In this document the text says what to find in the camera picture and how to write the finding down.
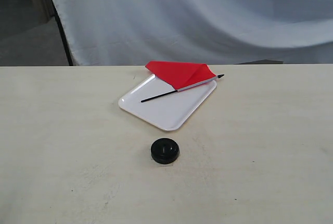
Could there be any white backdrop cloth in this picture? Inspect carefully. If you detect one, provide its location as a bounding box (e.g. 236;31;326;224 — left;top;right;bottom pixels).
53;0;332;66

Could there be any red flag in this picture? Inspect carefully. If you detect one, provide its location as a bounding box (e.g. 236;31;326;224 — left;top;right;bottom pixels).
141;61;224;103

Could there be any black round flag base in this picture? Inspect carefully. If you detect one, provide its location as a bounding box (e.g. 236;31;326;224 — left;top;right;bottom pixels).
150;138;180;165

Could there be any white rectangular plastic tray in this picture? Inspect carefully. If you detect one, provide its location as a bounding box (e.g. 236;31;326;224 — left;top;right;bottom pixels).
118;74;217;131

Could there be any black backdrop stand pole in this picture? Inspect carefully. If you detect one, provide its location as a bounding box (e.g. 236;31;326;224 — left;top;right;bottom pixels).
53;4;74;66

